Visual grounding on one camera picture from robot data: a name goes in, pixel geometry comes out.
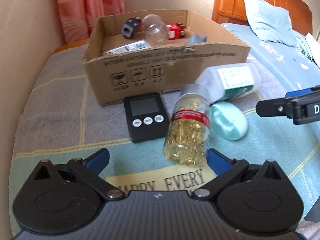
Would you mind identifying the barcode packet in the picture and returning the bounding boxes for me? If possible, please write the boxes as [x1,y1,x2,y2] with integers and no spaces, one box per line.
[102,40,152,55]

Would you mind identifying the grey elephant toy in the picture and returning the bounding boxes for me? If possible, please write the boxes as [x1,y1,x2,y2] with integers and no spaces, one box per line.
[185,34,207,45]

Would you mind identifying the dark toy block red buttons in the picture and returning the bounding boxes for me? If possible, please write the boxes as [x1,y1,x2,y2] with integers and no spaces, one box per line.
[121,17,142,38]

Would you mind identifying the plaid blanket mat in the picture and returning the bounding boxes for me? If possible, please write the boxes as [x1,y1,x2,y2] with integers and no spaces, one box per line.
[9,47,319,211]

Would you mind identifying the orange wooden headboard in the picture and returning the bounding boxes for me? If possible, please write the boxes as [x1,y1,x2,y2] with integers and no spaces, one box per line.
[211,0,314,37]

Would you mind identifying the light blue pillow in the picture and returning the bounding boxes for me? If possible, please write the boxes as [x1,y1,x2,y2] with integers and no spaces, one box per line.
[243,0,305,47]

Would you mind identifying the fish oil capsule bottle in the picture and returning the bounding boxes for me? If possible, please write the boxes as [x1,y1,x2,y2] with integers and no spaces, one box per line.
[163,83,212,166]

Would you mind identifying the clear plastic jar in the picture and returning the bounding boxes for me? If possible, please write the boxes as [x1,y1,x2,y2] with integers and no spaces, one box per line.
[142,14,169,46]

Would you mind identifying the pink patterned curtain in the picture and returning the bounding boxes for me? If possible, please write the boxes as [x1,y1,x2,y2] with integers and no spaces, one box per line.
[57,0,125,44]

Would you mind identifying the black digital timer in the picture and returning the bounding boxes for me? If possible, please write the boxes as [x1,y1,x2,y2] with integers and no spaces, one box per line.
[123,93,170,142]

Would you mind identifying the cardboard box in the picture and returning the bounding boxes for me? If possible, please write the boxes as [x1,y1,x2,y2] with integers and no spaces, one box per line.
[83,9,250,105]

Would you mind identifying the white medicine bottle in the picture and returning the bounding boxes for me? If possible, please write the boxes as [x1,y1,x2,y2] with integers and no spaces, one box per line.
[195,63,261,105]

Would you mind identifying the light blue oval case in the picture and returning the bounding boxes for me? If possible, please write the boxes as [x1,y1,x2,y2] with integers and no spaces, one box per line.
[209,101,248,141]

